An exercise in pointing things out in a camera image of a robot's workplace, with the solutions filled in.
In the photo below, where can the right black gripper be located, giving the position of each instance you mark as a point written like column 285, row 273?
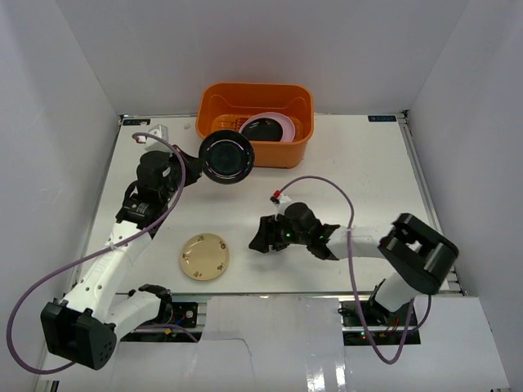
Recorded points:
column 267, row 233

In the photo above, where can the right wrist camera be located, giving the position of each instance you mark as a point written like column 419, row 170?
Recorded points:
column 281, row 201

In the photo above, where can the corner label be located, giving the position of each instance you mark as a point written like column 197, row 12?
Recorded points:
column 127, row 122
column 382, row 118

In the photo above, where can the orange plastic bin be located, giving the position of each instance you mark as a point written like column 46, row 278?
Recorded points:
column 230, row 105

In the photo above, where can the pink plate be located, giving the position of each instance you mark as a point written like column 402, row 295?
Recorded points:
column 287, row 124

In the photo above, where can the yellow floral plate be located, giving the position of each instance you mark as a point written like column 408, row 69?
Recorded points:
column 204, row 257

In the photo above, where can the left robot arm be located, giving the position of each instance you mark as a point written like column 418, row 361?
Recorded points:
column 83, row 326

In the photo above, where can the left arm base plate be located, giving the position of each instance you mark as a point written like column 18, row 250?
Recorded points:
column 183, row 314

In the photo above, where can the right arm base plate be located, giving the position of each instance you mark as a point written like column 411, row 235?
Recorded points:
column 351, row 318

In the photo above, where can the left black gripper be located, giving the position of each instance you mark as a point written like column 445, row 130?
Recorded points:
column 189, row 166

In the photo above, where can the right corner label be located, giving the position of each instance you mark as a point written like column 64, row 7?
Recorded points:
column 382, row 118

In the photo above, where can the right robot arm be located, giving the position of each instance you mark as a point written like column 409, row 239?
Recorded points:
column 420, row 256

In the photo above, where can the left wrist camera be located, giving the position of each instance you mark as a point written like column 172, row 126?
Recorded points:
column 156, row 139

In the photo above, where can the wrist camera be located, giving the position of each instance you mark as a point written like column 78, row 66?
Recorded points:
column 281, row 201
column 156, row 139

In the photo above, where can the black plate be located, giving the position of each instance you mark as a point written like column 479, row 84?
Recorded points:
column 263, row 129
column 227, row 157

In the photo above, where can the left corner label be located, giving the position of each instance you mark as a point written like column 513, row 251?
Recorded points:
column 127, row 122

